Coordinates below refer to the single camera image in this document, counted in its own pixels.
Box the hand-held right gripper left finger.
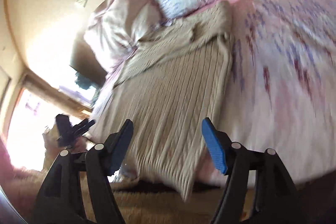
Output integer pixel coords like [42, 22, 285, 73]
[34, 119, 134, 224]

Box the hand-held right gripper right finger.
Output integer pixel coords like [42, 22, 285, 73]
[201, 117, 300, 224]

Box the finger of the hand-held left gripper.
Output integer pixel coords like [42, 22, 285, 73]
[71, 119, 96, 136]

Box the beige ribbed knit sweater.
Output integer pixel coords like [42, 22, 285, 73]
[112, 0, 235, 201]

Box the brown fuzzy blanket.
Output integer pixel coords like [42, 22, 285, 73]
[0, 168, 258, 224]

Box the pink floral bed sheet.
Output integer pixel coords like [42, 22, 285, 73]
[92, 0, 336, 188]

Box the pink folded quilt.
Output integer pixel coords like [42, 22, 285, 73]
[83, 0, 168, 73]

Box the wooden window frame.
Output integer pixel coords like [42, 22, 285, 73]
[18, 69, 92, 119]

